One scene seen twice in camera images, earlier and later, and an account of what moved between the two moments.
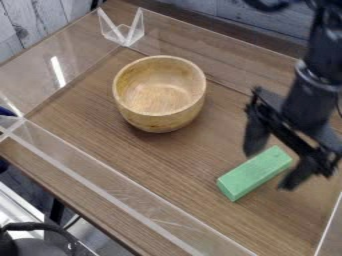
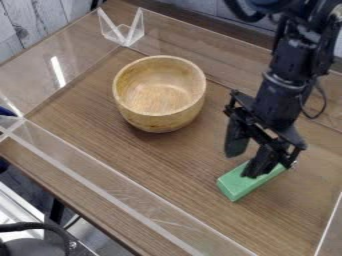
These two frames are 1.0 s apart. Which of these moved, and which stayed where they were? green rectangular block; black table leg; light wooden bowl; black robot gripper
Moved: black robot gripper
Stayed: black table leg; light wooden bowl; green rectangular block
